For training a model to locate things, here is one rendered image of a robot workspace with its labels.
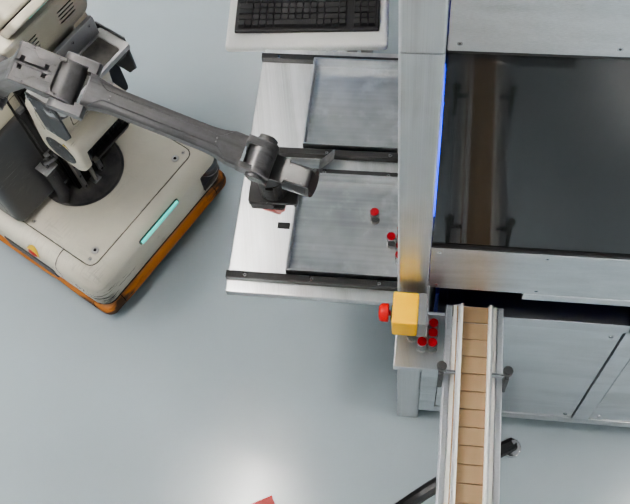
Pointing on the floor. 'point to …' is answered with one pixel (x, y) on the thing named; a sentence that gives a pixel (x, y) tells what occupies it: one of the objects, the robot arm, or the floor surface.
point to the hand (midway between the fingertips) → (279, 209)
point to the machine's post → (418, 154)
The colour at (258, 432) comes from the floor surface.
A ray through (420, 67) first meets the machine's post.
